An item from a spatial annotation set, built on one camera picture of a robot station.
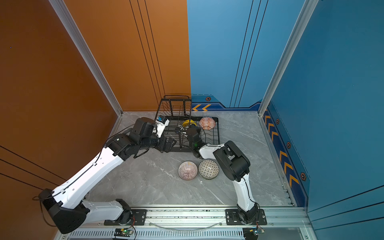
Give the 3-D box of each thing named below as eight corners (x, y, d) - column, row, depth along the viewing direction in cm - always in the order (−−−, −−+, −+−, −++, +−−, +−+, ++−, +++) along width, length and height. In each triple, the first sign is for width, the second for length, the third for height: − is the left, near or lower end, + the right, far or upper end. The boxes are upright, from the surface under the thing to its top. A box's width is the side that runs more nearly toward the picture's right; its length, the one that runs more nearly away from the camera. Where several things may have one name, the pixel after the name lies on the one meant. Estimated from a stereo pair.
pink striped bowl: (176, 174, 89) (175, 171, 85) (185, 161, 95) (185, 157, 91) (190, 184, 86) (190, 181, 82) (199, 170, 91) (199, 166, 87)
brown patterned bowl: (198, 179, 87) (198, 175, 82) (198, 163, 94) (198, 159, 89) (218, 179, 87) (219, 175, 82) (217, 163, 94) (218, 159, 89)
